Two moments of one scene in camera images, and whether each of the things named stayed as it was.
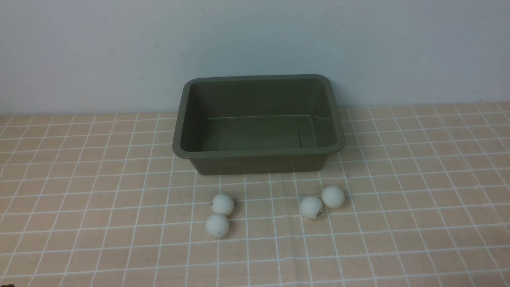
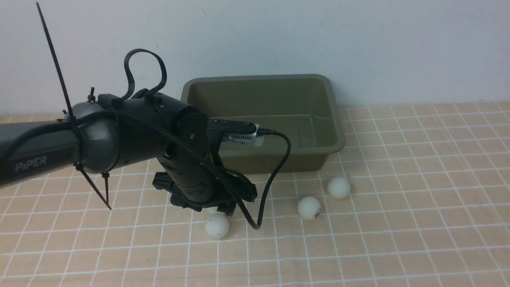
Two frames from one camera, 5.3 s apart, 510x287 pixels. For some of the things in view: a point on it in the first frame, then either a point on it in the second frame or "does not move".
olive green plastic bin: [257, 124] does not move
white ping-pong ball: [217, 225] does not move
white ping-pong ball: [332, 197] → [339, 187]
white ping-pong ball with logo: [310, 207] does not move
